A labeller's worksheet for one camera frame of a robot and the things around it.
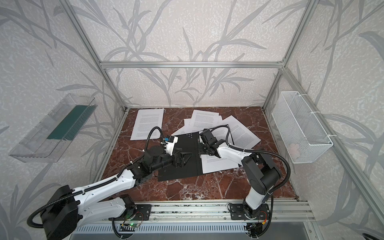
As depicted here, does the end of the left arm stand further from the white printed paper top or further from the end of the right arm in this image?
the white printed paper top

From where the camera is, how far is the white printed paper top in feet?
3.64

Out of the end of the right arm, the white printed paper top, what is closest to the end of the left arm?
the end of the right arm
